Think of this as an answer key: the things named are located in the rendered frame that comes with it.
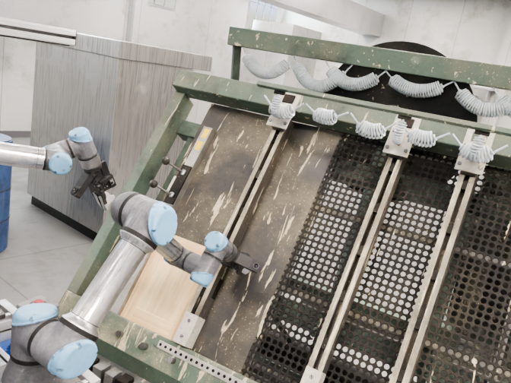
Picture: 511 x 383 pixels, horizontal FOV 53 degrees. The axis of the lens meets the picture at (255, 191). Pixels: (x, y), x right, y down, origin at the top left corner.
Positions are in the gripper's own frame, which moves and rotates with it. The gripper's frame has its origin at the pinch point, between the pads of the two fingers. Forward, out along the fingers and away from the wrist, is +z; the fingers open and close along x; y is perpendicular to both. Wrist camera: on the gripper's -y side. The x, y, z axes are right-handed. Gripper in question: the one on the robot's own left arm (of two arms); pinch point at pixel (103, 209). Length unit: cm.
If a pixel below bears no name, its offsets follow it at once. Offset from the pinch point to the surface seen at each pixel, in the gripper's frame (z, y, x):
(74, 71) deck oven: 55, 159, 309
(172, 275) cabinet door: 34.5, 8.7, -20.4
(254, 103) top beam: -13, 81, -14
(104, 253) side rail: 33.0, -0.4, 17.6
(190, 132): 3, 65, 19
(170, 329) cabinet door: 45, -7, -33
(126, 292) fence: 37.8, -7.7, -6.9
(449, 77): -9, 145, -79
